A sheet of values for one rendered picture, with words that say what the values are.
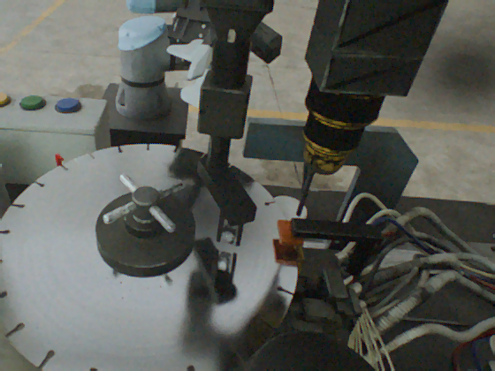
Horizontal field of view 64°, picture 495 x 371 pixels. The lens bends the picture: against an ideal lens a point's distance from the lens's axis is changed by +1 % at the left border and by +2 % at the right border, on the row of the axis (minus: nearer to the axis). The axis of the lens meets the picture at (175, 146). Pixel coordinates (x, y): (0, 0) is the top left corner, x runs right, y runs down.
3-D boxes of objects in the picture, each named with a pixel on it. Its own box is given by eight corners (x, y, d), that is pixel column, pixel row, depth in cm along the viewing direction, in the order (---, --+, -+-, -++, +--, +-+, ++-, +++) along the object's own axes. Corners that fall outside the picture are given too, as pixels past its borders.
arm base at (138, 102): (122, 91, 112) (119, 58, 106) (172, 94, 111) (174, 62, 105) (110, 117, 99) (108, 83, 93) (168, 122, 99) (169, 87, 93)
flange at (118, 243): (177, 187, 48) (178, 172, 47) (210, 257, 40) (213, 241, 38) (88, 206, 45) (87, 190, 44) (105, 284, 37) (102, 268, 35)
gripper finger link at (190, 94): (178, 119, 64) (187, 64, 62) (212, 127, 63) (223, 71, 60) (173, 123, 62) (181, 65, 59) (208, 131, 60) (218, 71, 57)
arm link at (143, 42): (118, 64, 103) (114, 13, 95) (166, 62, 105) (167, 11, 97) (121, 84, 93) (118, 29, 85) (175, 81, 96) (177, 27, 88)
